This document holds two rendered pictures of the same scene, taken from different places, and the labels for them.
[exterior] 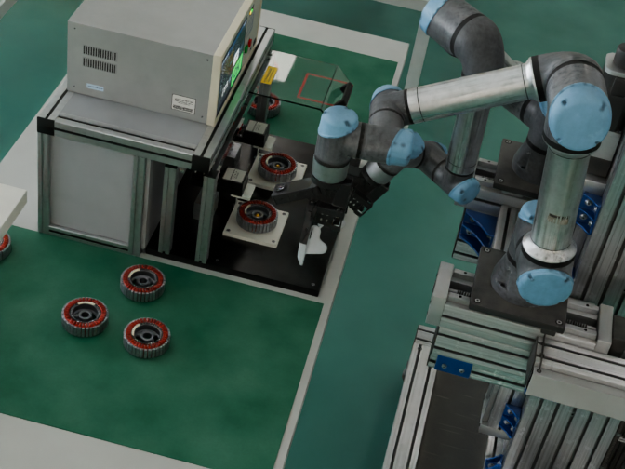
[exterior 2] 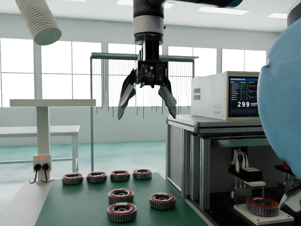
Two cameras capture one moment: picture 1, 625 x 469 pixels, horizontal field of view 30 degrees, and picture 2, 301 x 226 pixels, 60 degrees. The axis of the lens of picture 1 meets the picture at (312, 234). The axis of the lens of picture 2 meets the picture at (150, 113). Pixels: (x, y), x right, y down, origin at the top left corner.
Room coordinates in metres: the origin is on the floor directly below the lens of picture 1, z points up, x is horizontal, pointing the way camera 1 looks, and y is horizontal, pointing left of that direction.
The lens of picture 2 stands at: (1.77, -0.62, 1.21)
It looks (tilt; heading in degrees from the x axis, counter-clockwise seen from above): 3 degrees down; 71
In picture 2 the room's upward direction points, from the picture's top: straight up
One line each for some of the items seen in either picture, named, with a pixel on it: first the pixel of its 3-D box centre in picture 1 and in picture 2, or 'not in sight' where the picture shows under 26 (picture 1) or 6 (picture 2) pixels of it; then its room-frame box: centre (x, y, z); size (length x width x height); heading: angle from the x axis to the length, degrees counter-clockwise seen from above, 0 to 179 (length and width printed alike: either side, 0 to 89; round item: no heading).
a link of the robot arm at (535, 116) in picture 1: (554, 116); not in sight; (2.61, -0.56, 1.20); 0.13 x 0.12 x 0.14; 41
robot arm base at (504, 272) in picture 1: (527, 269); not in sight; (2.12, -0.51, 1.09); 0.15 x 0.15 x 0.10
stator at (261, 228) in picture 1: (257, 216); (262, 206); (2.48, 0.16, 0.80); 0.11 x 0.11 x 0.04
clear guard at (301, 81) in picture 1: (290, 87); not in sight; (2.79, 0.14, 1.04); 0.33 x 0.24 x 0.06; 85
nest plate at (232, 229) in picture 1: (256, 223); (262, 212); (2.48, 0.16, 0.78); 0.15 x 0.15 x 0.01; 85
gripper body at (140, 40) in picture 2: (327, 197); (149, 63); (1.97, -0.02, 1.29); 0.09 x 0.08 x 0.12; 83
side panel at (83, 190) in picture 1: (91, 193); (176, 157); (2.32, 0.57, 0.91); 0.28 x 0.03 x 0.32; 85
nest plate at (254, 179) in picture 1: (276, 174); not in sight; (2.72, 0.13, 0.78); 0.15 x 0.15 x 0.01; 85
